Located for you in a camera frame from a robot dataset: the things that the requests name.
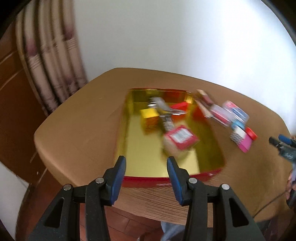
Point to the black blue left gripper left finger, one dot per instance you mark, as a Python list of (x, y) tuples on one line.
[(61, 219)]

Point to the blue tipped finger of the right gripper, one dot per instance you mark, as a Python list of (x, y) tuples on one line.
[(289, 141)]

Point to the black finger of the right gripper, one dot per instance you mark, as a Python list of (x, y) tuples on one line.
[(285, 151)]

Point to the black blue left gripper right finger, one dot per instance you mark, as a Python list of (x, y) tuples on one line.
[(215, 213)]

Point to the light blue tape measure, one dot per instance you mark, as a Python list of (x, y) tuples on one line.
[(237, 123)]

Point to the white pink small box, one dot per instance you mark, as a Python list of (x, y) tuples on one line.
[(241, 139)]

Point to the clear case red blue card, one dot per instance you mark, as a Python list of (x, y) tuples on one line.
[(238, 113)]

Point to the clear case pink contents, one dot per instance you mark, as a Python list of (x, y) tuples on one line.
[(221, 115)]

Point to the beige slim box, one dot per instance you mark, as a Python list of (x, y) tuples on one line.
[(204, 110)]

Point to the yellow cube block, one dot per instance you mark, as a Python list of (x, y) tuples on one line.
[(149, 120)]

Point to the red box with barcode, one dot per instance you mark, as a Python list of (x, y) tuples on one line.
[(179, 141)]

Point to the red handled nail clipper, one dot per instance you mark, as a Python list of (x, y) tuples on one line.
[(165, 113)]

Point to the person's right hand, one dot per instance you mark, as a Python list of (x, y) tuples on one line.
[(290, 186)]

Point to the red tin box gold interior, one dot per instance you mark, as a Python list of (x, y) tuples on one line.
[(159, 123)]

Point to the person's blue jeans leg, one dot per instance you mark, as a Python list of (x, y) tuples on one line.
[(170, 230)]

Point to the brown wooden door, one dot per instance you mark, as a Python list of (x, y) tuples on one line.
[(21, 114)]

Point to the beige patterned curtain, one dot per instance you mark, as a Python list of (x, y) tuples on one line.
[(47, 45)]

